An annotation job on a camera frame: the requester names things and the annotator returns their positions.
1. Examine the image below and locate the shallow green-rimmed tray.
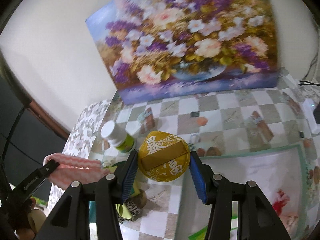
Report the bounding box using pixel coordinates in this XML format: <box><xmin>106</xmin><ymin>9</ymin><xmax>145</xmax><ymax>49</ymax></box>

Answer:
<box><xmin>175</xmin><ymin>144</ymin><xmax>319</xmax><ymax>239</ymax></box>

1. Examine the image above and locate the black power adapter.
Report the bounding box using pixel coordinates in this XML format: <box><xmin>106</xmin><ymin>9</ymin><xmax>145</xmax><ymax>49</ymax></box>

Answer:
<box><xmin>313</xmin><ymin>103</ymin><xmax>320</xmax><ymax>125</ymax></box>

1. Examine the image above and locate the black cable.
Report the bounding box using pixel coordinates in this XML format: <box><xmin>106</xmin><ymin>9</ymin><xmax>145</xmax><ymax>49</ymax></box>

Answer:
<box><xmin>298</xmin><ymin>55</ymin><xmax>320</xmax><ymax>86</ymax></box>

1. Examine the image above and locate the leopard print fabric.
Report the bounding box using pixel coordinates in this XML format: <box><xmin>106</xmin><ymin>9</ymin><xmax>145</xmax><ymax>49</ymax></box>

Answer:
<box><xmin>116</xmin><ymin>200</ymin><xmax>140</xmax><ymax>224</ymax></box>

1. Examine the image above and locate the brown round ball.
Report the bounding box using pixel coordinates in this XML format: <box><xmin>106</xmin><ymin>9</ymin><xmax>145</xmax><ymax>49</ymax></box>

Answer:
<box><xmin>127</xmin><ymin>189</ymin><xmax>148</xmax><ymax>209</ymax></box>

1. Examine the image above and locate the white power strip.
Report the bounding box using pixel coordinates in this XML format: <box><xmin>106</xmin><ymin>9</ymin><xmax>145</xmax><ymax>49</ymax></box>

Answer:
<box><xmin>302</xmin><ymin>98</ymin><xmax>319</xmax><ymax>134</ymax></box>

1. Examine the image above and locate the pink white knitted cloth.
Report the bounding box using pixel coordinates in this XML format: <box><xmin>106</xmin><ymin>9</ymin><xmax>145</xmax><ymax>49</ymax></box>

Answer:
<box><xmin>43</xmin><ymin>153</ymin><xmax>110</xmax><ymax>190</ymax></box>

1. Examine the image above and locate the green tissue packet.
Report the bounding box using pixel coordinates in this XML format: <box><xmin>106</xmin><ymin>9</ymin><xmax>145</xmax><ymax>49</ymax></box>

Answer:
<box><xmin>188</xmin><ymin>216</ymin><xmax>238</xmax><ymax>240</ymax></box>

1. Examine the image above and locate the checkered tablecloth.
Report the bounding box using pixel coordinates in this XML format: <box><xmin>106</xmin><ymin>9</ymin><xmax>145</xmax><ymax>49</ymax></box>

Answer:
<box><xmin>47</xmin><ymin>67</ymin><xmax>320</xmax><ymax>240</ymax></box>

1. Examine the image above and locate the white green-labelled pill bottle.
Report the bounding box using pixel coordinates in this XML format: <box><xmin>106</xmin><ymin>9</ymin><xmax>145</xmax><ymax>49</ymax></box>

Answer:
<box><xmin>100</xmin><ymin>120</ymin><xmax>136</xmax><ymax>153</ymax></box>

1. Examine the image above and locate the floral canvas painting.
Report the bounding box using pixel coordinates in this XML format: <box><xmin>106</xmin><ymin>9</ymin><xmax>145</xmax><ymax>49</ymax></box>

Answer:
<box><xmin>86</xmin><ymin>0</ymin><xmax>279</xmax><ymax>104</ymax></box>

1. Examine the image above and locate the green yellow sponge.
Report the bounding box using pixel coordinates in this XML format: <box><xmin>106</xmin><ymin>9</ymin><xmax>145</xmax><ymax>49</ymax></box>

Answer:
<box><xmin>124</xmin><ymin>180</ymin><xmax>139</xmax><ymax>203</ymax></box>

